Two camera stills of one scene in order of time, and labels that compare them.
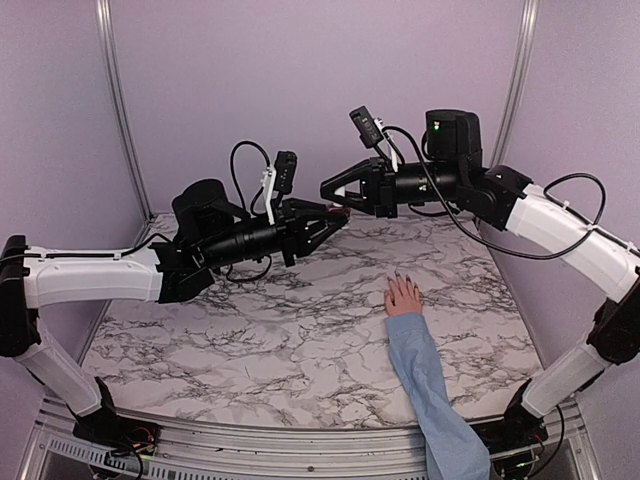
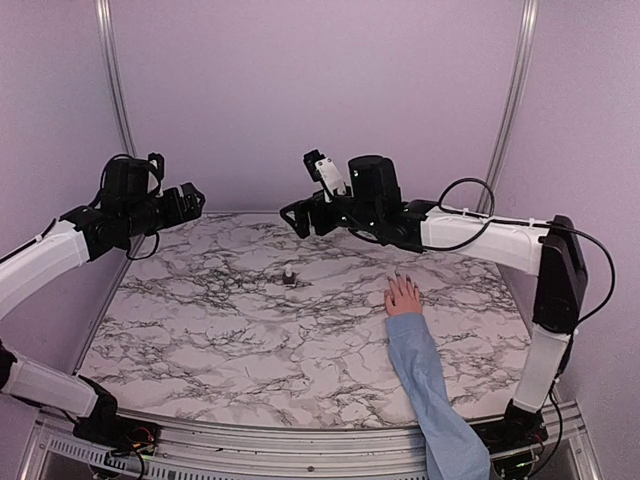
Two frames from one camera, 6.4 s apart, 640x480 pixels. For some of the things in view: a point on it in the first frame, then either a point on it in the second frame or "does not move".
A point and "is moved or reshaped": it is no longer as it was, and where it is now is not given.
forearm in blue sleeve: [455, 449] does not move
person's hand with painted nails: [402, 301] does not move
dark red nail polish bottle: [338, 212] is moved or reshaped
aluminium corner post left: [105, 20] does not move
